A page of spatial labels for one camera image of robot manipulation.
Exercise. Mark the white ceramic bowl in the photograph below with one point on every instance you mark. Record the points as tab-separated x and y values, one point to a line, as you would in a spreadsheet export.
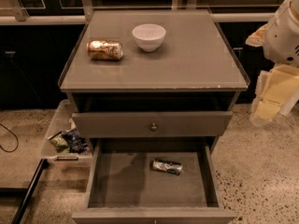
149	36

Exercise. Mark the grey top drawer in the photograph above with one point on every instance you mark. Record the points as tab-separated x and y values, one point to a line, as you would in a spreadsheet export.
137	124

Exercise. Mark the metal window railing frame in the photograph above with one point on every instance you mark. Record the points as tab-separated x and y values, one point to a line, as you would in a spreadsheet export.
45	12

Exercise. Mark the black metal floor frame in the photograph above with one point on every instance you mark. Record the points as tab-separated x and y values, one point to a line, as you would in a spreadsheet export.
22	196

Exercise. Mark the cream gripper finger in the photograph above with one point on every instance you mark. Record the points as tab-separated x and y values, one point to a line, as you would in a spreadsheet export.
256	39
263	111

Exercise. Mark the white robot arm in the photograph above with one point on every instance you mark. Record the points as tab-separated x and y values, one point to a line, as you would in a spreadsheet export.
281	42

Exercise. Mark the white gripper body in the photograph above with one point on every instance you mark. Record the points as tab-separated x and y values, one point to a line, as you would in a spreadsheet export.
282	39

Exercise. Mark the clear plastic storage bin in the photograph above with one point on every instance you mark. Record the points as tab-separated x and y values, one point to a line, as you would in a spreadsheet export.
61	122

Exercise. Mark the green snack bag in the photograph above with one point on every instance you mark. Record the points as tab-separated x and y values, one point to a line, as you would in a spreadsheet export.
59	143

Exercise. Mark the gold soda can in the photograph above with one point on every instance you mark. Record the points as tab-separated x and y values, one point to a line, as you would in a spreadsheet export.
106	50

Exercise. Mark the silver blue redbull can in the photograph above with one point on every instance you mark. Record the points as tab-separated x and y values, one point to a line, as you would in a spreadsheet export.
170	167

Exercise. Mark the grey wooden drawer cabinet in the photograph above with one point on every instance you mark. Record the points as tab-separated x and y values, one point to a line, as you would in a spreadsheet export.
193	70

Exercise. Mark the round brass drawer knob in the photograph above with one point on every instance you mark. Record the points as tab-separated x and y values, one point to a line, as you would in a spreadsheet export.
153	127

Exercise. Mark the dark blue snack bag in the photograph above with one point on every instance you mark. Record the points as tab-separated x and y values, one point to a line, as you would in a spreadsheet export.
76	143

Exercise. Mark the open grey middle drawer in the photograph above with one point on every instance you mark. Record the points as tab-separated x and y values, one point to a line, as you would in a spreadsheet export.
124	189

